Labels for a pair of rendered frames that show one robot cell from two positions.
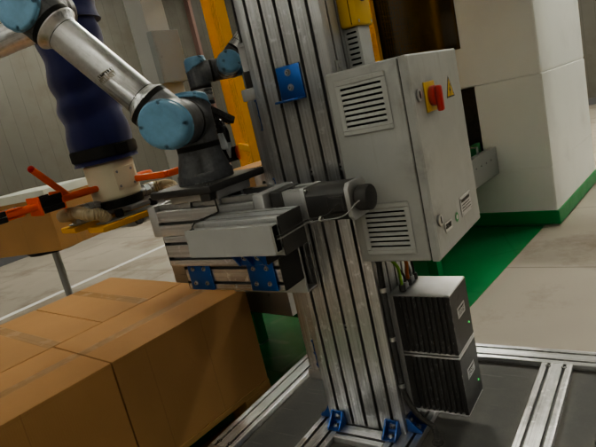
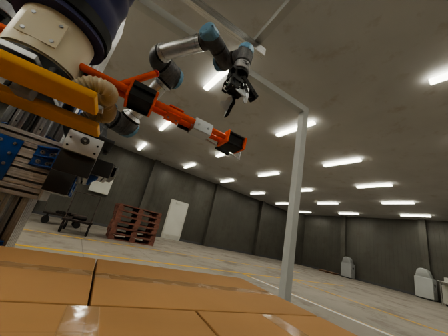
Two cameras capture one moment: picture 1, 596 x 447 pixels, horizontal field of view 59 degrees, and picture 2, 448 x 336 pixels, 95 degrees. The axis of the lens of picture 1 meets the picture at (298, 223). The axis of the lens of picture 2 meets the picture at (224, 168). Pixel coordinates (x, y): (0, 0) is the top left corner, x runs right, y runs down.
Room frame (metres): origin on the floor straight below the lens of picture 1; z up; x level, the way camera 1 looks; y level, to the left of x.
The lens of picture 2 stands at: (2.14, 1.27, 0.70)
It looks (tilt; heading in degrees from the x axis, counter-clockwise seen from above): 18 degrees up; 202
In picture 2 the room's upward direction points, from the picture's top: 13 degrees clockwise
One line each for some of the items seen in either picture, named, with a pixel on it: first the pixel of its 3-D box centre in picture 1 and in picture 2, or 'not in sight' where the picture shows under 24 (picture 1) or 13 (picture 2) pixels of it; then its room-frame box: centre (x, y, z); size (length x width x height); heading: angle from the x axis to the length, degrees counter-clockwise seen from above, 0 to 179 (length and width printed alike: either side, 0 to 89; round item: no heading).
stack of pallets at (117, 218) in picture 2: not in sight; (134, 224); (-3.44, -3.52, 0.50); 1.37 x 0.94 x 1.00; 142
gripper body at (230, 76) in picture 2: not in sight; (236, 82); (1.47, 0.97, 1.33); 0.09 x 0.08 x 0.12; 140
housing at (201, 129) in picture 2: not in sight; (200, 129); (1.55, 0.92, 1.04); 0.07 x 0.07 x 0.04; 48
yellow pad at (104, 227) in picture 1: (137, 209); (37, 102); (1.84, 0.53, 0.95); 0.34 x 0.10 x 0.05; 138
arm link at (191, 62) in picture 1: (198, 73); not in sight; (1.93, 0.22, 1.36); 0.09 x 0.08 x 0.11; 99
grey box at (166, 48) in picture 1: (168, 56); not in sight; (3.35, 0.53, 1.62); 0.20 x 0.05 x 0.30; 138
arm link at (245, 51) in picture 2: not in sight; (244, 56); (1.46, 0.98, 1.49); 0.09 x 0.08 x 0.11; 79
